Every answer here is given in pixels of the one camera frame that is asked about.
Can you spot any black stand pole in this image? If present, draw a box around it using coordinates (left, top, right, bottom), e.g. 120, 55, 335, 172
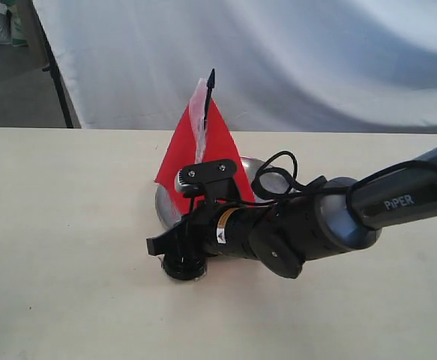
31, 1, 74, 129

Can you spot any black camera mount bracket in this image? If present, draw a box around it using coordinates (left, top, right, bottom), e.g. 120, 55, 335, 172
175, 159, 241, 203

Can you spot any black cable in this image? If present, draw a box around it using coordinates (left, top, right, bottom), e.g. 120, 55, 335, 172
186, 150, 376, 232

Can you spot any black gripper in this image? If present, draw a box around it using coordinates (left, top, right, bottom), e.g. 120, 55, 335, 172
146, 202, 272, 260

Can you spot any white sack in background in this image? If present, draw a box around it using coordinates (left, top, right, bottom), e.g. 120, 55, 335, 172
0, 0, 28, 47

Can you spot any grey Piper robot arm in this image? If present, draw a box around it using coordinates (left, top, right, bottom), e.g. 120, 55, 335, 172
147, 148, 437, 281

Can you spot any red flag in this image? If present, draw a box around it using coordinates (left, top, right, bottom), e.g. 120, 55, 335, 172
155, 70, 255, 216

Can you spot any black round flag base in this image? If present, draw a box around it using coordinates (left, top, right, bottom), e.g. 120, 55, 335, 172
162, 253, 207, 281

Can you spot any white backdrop cloth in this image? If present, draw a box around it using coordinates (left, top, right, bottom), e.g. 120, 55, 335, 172
34, 1, 437, 133

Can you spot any round metal plate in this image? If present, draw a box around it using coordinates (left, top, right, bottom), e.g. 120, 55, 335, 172
154, 155, 309, 260

